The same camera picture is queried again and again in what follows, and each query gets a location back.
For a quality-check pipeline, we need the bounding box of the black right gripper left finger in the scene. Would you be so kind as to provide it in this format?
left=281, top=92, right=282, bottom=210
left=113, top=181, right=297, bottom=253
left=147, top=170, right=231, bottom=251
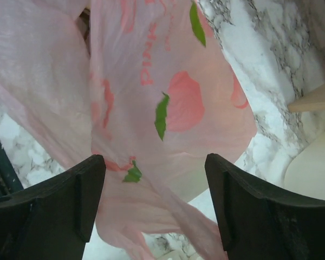
left=0, top=155, right=106, bottom=259

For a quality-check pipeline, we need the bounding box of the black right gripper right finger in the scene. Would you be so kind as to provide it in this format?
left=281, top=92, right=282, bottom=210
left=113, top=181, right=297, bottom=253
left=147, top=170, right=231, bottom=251
left=205, top=153, right=325, bottom=260

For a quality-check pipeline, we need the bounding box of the white vegetable basket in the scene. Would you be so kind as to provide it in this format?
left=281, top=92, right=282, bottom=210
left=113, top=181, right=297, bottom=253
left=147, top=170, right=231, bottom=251
left=283, top=132, right=325, bottom=200

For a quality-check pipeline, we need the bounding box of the pink plastic grocery bag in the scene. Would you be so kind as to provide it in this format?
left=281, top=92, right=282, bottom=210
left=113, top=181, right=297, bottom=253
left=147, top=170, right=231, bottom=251
left=0, top=1, right=257, bottom=259

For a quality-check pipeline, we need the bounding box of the wooden shelf unit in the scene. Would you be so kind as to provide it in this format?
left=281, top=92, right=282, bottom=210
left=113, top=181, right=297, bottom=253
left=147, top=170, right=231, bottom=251
left=288, top=84, right=325, bottom=113

